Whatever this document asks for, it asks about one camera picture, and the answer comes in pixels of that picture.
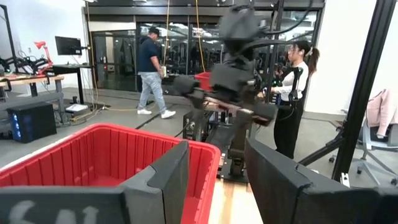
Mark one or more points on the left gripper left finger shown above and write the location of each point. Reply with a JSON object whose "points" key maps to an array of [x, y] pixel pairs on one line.
{"points": [[161, 193]]}

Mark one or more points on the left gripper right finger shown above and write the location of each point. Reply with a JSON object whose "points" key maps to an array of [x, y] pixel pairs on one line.
{"points": [[280, 193]]}

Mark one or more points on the background black robot arm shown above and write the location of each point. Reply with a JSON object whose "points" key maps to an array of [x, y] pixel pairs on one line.
{"points": [[21, 63]]}

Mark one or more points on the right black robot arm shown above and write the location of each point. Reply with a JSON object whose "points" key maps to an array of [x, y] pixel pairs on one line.
{"points": [[241, 28]]}

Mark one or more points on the small red bin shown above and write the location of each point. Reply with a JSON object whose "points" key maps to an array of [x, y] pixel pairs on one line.
{"points": [[204, 81]]}

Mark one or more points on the red plastic bin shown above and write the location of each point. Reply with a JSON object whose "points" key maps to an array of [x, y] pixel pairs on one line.
{"points": [[93, 155]]}

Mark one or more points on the background robot workstation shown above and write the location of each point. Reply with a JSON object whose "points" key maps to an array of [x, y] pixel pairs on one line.
{"points": [[194, 124]]}

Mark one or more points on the person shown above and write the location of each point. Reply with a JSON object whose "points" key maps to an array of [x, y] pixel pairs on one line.
{"points": [[289, 130], [150, 62]]}

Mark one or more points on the grey office chair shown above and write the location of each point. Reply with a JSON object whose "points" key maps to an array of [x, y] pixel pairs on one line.
{"points": [[373, 146]]}

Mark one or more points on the dark glass door front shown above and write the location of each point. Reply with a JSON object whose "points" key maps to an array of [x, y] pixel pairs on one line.
{"points": [[118, 62]]}

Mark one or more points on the pink jacket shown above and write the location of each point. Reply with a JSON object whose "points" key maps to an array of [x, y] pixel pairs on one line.
{"points": [[381, 112]]}

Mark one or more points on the black computer tower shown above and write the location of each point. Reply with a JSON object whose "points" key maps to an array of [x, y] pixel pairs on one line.
{"points": [[31, 123]]}

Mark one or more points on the black top desk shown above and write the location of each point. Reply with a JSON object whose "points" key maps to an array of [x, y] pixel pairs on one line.
{"points": [[71, 68]]}

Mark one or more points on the black monitor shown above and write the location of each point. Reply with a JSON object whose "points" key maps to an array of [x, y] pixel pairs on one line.
{"points": [[67, 46]]}

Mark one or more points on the wooden work table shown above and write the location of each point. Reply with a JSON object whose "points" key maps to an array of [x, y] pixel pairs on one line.
{"points": [[31, 80]]}

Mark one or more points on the red desk lamp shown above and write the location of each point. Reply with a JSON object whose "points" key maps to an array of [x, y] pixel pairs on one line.
{"points": [[46, 56]]}

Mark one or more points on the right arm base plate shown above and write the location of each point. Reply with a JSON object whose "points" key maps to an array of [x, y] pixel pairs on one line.
{"points": [[228, 175]]}

